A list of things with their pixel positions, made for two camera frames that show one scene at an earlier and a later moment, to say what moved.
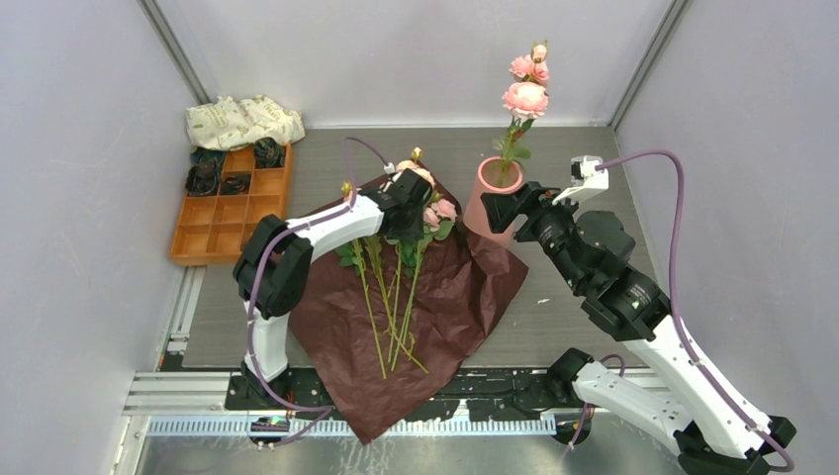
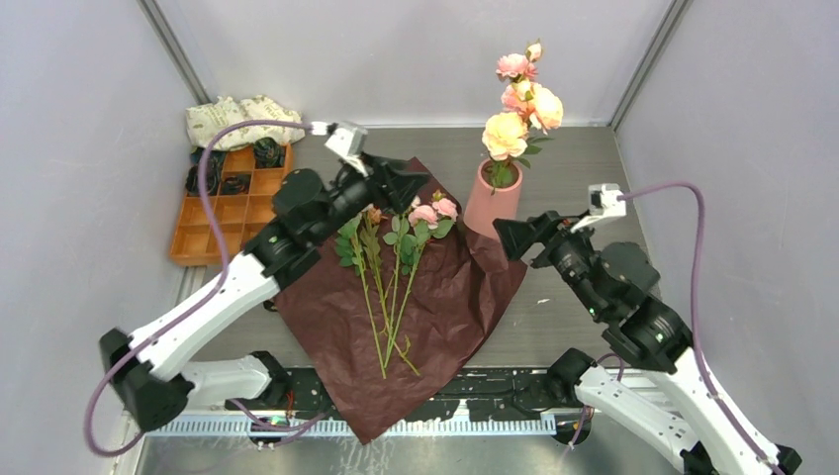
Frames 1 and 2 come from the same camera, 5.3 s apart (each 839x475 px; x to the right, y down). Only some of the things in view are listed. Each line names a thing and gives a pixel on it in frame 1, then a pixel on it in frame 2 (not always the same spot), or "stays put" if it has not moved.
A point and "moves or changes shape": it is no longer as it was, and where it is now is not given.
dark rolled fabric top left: x=203 y=155 stays put
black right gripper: x=503 y=208 → x=550 y=226
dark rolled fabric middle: x=237 y=184 stays put
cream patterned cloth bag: x=227 y=123 stays put
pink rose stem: x=525 y=100 moves or changes shape
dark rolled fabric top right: x=268 y=152 stays put
